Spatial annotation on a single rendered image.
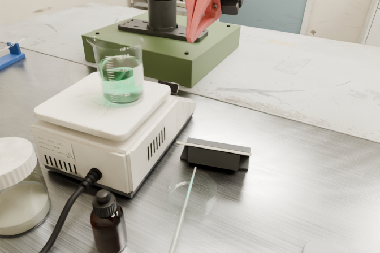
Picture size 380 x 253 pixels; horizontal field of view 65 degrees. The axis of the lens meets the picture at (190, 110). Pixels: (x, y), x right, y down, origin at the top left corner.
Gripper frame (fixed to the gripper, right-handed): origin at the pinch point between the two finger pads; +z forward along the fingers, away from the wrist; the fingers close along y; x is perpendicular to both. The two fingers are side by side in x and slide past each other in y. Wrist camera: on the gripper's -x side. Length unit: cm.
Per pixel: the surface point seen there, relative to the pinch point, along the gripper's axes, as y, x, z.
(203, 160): 6.2, 2.4, 15.8
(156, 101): 0.1, -3.7, 11.5
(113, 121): -2.2, -7.2, 15.6
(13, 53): -45.1, 14.4, 2.5
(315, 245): 19.7, -2.0, 21.3
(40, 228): -6.2, -6.0, 28.0
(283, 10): -6, 225, -179
